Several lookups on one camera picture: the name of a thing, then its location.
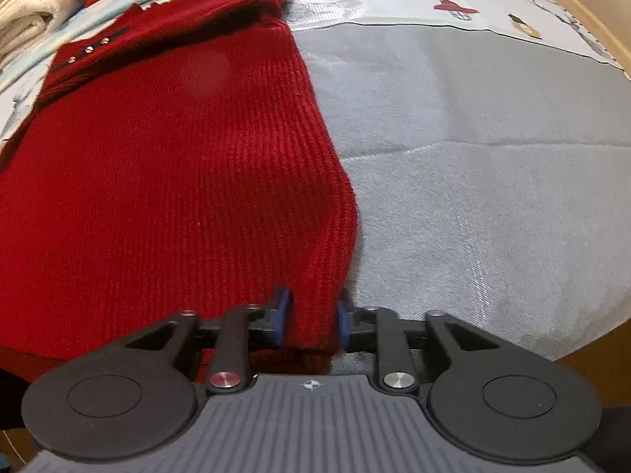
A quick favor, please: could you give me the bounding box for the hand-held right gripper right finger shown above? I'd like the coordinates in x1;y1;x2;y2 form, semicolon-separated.
335;296;498;396

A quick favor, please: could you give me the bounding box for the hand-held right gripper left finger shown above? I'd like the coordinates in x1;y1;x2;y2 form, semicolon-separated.
125;286;297;396

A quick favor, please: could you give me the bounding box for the red knitted sweater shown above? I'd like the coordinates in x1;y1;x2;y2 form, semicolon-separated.
0;0;360;386

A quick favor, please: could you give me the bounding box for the white folded fleece blanket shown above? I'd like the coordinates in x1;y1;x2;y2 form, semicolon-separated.
0;0;84;67

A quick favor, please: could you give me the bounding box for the wooden bed frame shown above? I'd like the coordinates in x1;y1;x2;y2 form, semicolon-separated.
535;0;631;84

